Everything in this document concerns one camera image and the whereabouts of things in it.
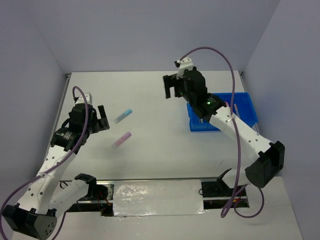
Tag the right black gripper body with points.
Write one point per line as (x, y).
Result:
(172, 81)

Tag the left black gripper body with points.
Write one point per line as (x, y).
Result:
(97, 124)

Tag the pink clear tube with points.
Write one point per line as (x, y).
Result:
(121, 140)

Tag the orange capped clear tube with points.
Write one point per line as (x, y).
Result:
(237, 110)

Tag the blue capped clear tube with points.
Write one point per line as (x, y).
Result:
(122, 116)

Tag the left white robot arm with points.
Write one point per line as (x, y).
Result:
(36, 213)

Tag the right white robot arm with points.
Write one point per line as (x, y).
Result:
(267, 157)

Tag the blue divided plastic bin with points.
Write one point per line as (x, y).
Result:
(245, 108)

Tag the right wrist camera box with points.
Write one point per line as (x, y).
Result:
(183, 64)

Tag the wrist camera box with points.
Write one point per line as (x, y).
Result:
(81, 99)
(183, 64)

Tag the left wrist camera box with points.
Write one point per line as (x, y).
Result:
(81, 99)

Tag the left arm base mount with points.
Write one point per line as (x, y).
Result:
(99, 198)

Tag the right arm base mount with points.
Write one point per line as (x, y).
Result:
(215, 193)

